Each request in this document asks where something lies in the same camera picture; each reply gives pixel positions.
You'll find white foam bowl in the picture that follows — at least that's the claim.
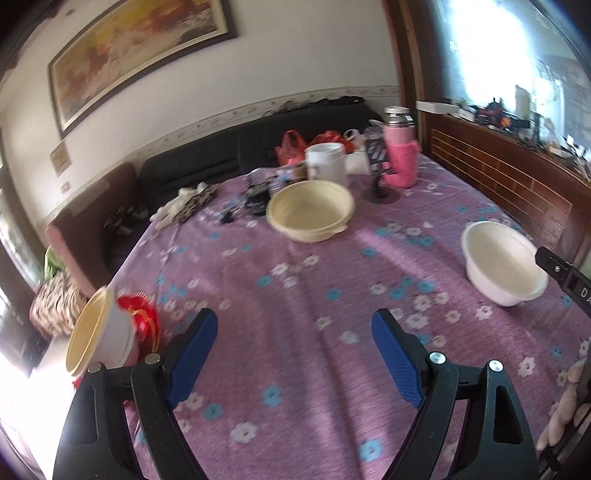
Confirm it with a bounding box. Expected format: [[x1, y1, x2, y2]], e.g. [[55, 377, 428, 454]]
[[95, 305, 139, 368], [461, 221, 549, 307]]

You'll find cream plastic bowl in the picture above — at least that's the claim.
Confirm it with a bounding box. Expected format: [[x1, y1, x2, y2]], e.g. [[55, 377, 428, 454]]
[[266, 180, 356, 244], [65, 286, 114, 377]]

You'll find gloved hand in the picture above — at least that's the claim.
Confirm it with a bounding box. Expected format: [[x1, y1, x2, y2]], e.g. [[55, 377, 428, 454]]
[[536, 360, 590, 452]]

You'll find large red glass plate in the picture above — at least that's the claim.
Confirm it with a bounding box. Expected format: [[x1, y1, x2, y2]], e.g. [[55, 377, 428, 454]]
[[116, 292, 162, 357]]

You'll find wooden bed headboard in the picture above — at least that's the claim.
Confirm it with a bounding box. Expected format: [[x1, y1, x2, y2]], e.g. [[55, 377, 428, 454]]
[[420, 113, 590, 267]]

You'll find purple floral tablecloth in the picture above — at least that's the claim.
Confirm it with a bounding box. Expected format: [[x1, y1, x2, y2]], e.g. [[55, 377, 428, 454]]
[[111, 159, 590, 479]]

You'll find brown patterned blanket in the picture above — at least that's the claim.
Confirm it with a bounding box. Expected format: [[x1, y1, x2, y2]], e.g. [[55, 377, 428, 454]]
[[29, 272, 88, 339]]

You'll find maroon armchair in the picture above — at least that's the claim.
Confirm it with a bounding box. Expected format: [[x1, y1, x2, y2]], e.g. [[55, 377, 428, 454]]
[[46, 162, 149, 297]]

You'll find leopard print pouch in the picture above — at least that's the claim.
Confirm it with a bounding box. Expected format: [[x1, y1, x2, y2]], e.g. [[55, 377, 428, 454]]
[[175, 185, 218, 224]]

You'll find green cloth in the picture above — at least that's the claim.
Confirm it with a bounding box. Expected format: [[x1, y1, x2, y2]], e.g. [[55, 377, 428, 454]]
[[44, 247, 66, 282]]

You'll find black power adapter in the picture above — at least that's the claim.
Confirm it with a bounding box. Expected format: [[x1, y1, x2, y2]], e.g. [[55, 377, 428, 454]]
[[218, 173, 276, 225]]

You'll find black phone stand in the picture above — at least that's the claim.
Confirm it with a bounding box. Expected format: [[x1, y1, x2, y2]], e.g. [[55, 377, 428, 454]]
[[363, 135, 401, 205]]

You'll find black leather sofa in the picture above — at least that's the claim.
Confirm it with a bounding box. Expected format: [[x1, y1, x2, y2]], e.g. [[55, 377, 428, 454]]
[[137, 96, 382, 213]]

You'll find pink knitted thermos bottle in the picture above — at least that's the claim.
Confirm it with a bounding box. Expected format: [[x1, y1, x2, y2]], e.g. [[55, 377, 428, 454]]
[[384, 106, 421, 188]]

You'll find white plastic tub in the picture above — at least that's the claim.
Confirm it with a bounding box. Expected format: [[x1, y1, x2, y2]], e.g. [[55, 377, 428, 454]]
[[304, 142, 348, 187]]

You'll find red plastic bag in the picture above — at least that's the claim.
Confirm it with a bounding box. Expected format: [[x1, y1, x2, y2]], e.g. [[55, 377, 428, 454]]
[[274, 130, 356, 166]]

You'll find framed painting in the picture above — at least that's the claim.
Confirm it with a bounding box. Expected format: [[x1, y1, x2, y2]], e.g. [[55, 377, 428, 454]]
[[48, 0, 238, 138]]

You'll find small wall plaque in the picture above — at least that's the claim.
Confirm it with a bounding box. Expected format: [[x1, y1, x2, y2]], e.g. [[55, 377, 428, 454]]
[[50, 142, 71, 176]]

